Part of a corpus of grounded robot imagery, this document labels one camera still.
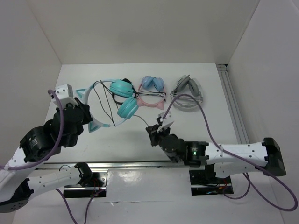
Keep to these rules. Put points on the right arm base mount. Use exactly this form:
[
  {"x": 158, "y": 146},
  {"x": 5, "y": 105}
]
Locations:
[{"x": 202, "y": 184}]

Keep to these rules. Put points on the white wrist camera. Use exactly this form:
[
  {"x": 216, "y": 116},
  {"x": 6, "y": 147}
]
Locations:
[
  {"x": 165, "y": 120},
  {"x": 62, "y": 96}
]

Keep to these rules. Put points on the teal cat-ear headphones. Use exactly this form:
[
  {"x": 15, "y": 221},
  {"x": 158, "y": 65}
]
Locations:
[{"x": 125, "y": 111}]

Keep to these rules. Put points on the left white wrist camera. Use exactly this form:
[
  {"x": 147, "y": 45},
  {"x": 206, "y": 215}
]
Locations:
[{"x": 62, "y": 96}]

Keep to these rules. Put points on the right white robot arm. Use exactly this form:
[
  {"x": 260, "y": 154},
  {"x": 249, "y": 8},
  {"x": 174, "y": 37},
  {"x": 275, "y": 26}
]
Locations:
[{"x": 220, "y": 161}]

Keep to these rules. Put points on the grey over-ear headphones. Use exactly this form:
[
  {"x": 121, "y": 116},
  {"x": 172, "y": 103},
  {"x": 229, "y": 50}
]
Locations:
[{"x": 189, "y": 94}]

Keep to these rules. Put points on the pink and blue cat-ear headphones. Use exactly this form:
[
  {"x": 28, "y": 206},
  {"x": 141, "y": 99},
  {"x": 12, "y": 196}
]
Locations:
[{"x": 154, "y": 87}]

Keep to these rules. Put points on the small black headphones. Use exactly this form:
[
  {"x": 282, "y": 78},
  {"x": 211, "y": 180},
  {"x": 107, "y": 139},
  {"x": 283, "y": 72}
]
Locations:
[{"x": 122, "y": 88}]

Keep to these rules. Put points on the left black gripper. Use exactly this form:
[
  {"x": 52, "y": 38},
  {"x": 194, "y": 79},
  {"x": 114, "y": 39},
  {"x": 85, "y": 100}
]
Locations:
[{"x": 86, "y": 117}]

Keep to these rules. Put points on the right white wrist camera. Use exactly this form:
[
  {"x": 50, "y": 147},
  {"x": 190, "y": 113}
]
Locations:
[{"x": 165, "y": 120}]

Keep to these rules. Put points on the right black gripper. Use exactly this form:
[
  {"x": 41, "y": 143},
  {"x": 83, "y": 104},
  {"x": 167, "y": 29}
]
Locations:
[{"x": 152, "y": 130}]

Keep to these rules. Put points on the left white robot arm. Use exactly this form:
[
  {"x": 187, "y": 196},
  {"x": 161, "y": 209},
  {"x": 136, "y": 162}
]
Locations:
[{"x": 16, "y": 186}]

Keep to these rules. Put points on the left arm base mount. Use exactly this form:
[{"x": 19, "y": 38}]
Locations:
[{"x": 95, "y": 184}]

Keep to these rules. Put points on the aluminium right side rail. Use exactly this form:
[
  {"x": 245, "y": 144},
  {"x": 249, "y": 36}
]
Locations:
[{"x": 234, "y": 110}]

